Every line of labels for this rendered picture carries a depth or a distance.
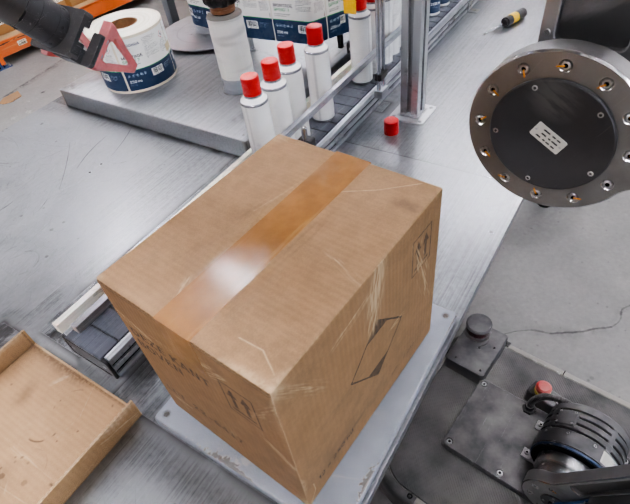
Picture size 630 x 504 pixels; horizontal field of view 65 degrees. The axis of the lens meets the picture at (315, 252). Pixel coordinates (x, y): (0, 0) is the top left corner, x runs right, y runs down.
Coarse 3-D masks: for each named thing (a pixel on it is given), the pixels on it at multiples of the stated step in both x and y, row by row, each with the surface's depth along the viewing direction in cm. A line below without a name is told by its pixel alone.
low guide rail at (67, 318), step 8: (336, 72) 121; (344, 72) 122; (336, 80) 120; (248, 152) 101; (240, 160) 99; (232, 168) 98; (200, 192) 93; (192, 200) 92; (96, 288) 79; (88, 296) 78; (96, 296) 79; (80, 304) 77; (88, 304) 78; (64, 312) 76; (72, 312) 76; (80, 312) 77; (56, 320) 75; (64, 320) 75; (72, 320) 76; (56, 328) 75; (64, 328) 76
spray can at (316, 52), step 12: (312, 24) 100; (312, 36) 99; (312, 48) 101; (324, 48) 101; (312, 60) 102; (324, 60) 102; (312, 72) 104; (324, 72) 104; (312, 84) 106; (324, 84) 106; (312, 96) 108; (324, 108) 110; (324, 120) 112
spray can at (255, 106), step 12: (252, 72) 88; (252, 84) 87; (252, 96) 88; (264, 96) 90; (252, 108) 89; (264, 108) 90; (252, 120) 91; (264, 120) 91; (252, 132) 93; (264, 132) 93; (252, 144) 95; (264, 144) 94
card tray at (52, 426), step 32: (0, 352) 78; (32, 352) 82; (0, 384) 78; (32, 384) 77; (64, 384) 77; (96, 384) 76; (0, 416) 74; (32, 416) 73; (64, 416) 73; (96, 416) 72; (128, 416) 69; (0, 448) 70; (32, 448) 70; (64, 448) 69; (96, 448) 66; (0, 480) 67; (32, 480) 66; (64, 480) 63
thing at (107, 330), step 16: (336, 96) 120; (352, 96) 119; (336, 112) 115; (320, 128) 111; (96, 320) 79; (112, 320) 78; (80, 336) 77; (96, 336) 76; (112, 336) 76; (96, 352) 74
